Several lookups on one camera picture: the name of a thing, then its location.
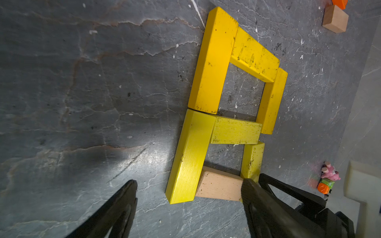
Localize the tan wooden block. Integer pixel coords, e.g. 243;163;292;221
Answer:
195;166;243;201

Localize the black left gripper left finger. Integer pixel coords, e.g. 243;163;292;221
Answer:
67;179;138;238

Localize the lime yellow block short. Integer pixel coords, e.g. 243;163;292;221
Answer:
256;68;288;134

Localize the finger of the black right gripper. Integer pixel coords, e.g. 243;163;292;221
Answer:
259;174;355;238

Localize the lime yellow block long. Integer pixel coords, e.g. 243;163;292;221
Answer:
210;116;263;144

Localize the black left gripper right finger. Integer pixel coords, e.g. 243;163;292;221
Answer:
241;178;324;238

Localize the orange block flat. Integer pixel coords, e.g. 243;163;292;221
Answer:
332;0;348;10

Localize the pink toy figure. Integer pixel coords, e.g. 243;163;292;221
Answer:
317;161;341;196

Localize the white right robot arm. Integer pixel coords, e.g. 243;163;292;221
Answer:
259;161;381;238

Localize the light wooden block front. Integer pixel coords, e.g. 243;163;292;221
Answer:
322;5;349;33

